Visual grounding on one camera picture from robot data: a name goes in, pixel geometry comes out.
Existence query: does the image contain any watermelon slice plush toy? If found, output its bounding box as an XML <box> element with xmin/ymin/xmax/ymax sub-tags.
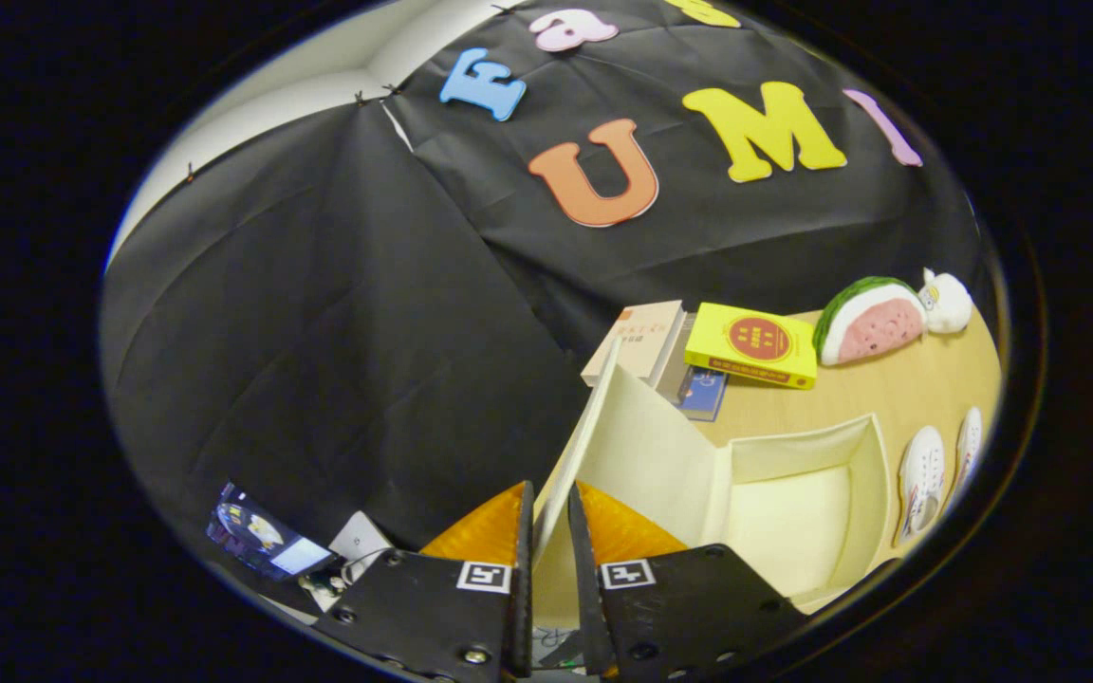
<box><xmin>813</xmin><ymin>276</ymin><xmax>929</xmax><ymax>367</ymax></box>

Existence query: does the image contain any blue book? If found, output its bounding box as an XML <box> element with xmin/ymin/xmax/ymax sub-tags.
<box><xmin>675</xmin><ymin>365</ymin><xmax>728</xmax><ymax>423</ymax></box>

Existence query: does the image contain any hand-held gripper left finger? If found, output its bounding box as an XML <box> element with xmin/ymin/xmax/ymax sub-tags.
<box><xmin>312</xmin><ymin>481</ymin><xmax>536</xmax><ymax>682</ymax></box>

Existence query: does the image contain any white device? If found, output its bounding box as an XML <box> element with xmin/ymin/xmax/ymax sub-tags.
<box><xmin>305</xmin><ymin>512</ymin><xmax>391</xmax><ymax>613</ymax></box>

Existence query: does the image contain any white canvas shoe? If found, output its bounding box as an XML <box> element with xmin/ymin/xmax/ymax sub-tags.
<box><xmin>896</xmin><ymin>426</ymin><xmax>946</xmax><ymax>546</ymax></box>
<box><xmin>950</xmin><ymin>407</ymin><xmax>983</xmax><ymax>504</ymax></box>

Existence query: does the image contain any beige fabric storage box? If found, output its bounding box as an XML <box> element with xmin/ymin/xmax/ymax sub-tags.
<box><xmin>529</xmin><ymin>337</ymin><xmax>894</xmax><ymax>655</ymax></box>

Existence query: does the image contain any grey book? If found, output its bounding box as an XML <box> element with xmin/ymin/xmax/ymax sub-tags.
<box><xmin>656</xmin><ymin>313</ymin><xmax>699</xmax><ymax>399</ymax></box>

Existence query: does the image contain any beige book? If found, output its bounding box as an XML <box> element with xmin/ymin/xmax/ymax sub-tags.
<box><xmin>582</xmin><ymin>301</ymin><xmax>687</xmax><ymax>388</ymax></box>

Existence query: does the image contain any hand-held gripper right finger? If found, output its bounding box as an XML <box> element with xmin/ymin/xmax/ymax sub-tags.
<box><xmin>567</xmin><ymin>482</ymin><xmax>808</xmax><ymax>679</ymax></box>

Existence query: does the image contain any yellow book with red circle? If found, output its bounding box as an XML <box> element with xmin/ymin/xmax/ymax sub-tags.
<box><xmin>684</xmin><ymin>303</ymin><xmax>819</xmax><ymax>391</ymax></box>

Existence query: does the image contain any white plush toy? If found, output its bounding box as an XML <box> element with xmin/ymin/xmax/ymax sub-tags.
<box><xmin>921</xmin><ymin>268</ymin><xmax>973</xmax><ymax>335</ymax></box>

